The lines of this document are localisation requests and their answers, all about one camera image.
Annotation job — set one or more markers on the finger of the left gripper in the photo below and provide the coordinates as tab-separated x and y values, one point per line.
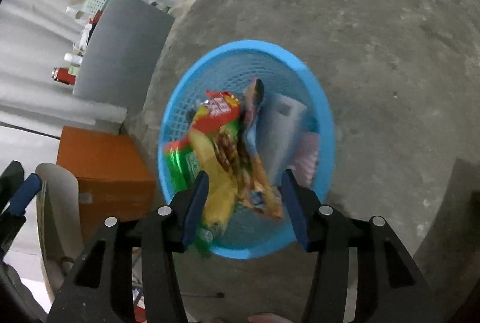
17	192

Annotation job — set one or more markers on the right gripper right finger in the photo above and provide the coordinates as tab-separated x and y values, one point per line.
390	286

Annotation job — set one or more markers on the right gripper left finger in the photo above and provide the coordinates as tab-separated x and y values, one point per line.
99	286

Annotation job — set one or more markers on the red snack wrapper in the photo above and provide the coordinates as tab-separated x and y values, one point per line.
210	145

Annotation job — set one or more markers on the blue orange chips bag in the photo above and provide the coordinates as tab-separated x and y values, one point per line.
256	191

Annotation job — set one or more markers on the white blue medicine box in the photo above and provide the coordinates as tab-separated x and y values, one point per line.
280	125

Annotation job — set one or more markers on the orange cardboard box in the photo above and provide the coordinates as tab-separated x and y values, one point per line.
112	177

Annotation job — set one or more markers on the red can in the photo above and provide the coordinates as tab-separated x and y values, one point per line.
62	75

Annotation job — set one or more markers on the white bottle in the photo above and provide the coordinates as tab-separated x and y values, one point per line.
73	59

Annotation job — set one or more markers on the grey cabinet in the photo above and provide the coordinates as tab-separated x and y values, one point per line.
122	53

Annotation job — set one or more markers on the white curtain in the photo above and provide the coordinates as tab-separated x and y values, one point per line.
35	36

